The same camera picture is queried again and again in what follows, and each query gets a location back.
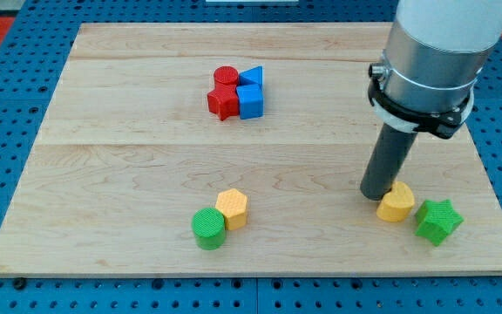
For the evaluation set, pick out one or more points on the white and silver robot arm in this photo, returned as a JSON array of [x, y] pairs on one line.
[[424, 81]]

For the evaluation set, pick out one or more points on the yellow heart block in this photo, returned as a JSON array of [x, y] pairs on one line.
[[396, 204]]

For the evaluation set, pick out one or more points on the yellow hexagon block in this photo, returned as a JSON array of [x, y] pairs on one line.
[[233, 204]]

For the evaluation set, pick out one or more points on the blue cube block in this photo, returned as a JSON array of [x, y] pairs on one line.
[[251, 101]]

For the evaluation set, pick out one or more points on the red star block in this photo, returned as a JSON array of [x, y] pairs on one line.
[[223, 101]]

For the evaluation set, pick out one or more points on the green cylinder block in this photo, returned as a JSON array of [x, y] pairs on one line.
[[208, 226]]

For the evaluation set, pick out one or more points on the blue triangle block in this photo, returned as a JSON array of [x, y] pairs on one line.
[[253, 76]]

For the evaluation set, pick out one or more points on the light wooden board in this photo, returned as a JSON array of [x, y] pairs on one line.
[[128, 152]]

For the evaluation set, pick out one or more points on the red cylinder block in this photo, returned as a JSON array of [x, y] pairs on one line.
[[226, 75]]

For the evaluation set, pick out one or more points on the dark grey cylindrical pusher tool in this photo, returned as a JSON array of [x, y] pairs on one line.
[[388, 156]]

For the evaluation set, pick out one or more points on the green star block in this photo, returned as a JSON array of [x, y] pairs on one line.
[[436, 220]]

